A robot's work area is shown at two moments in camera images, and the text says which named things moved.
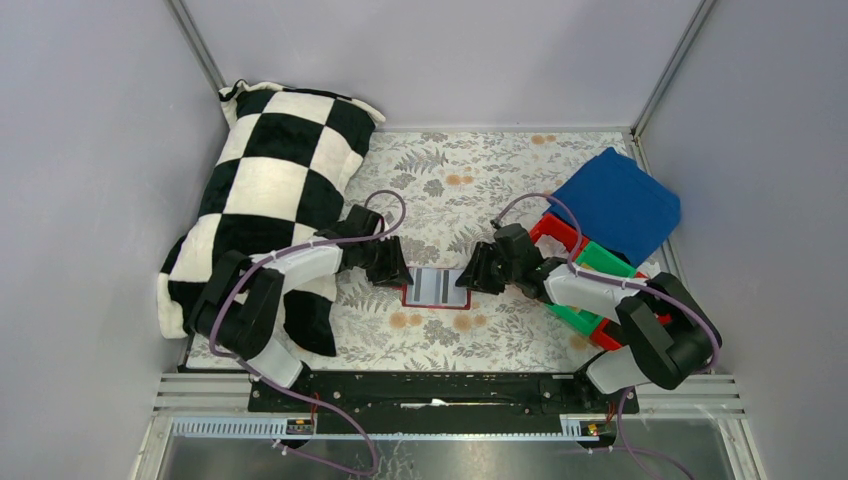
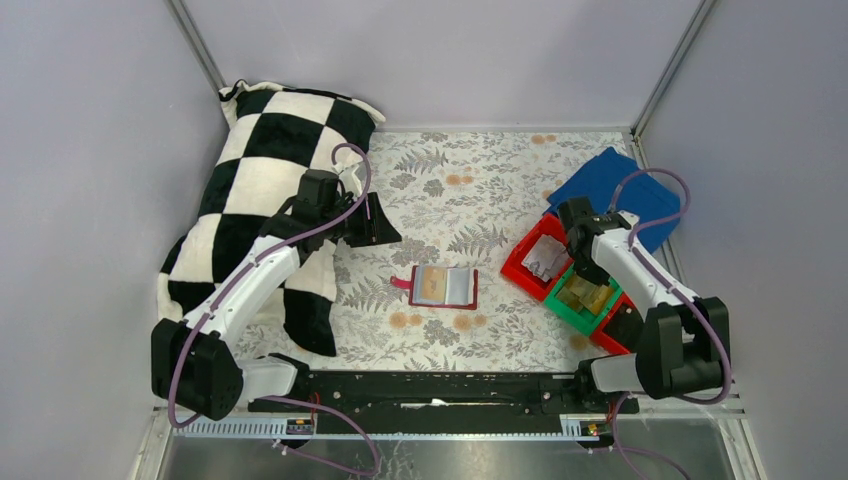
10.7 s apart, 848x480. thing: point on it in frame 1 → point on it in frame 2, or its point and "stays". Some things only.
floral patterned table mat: [440, 197] stays
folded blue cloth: [618, 206] stays
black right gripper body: [490, 268] → [586, 266]
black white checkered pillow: [278, 177] stays
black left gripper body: [385, 257] → [362, 221]
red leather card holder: [435, 287] stays
